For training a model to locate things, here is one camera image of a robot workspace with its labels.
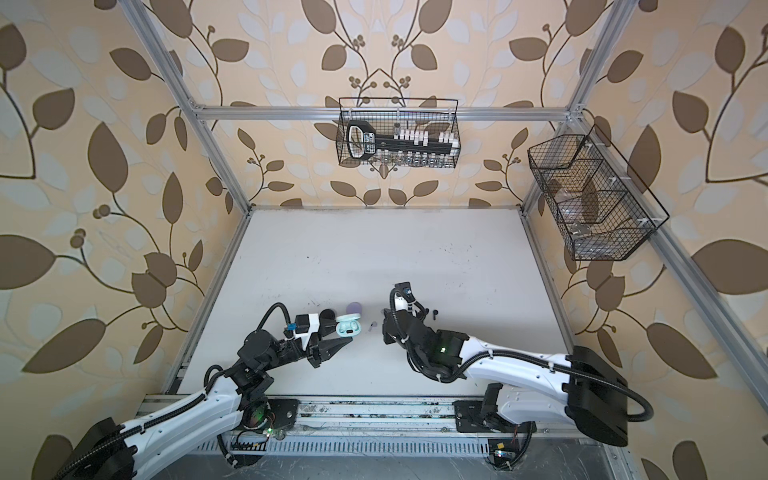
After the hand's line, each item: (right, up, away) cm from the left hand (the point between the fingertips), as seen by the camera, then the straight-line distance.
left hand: (349, 331), depth 69 cm
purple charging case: (-2, -1, +24) cm, 25 cm away
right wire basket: (+62, +29, +4) cm, 69 cm away
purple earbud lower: (+4, -4, +21) cm, 22 cm away
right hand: (+9, +2, +9) cm, 12 cm away
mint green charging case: (0, +1, 0) cm, 2 cm away
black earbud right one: (+23, -1, +20) cm, 30 cm away
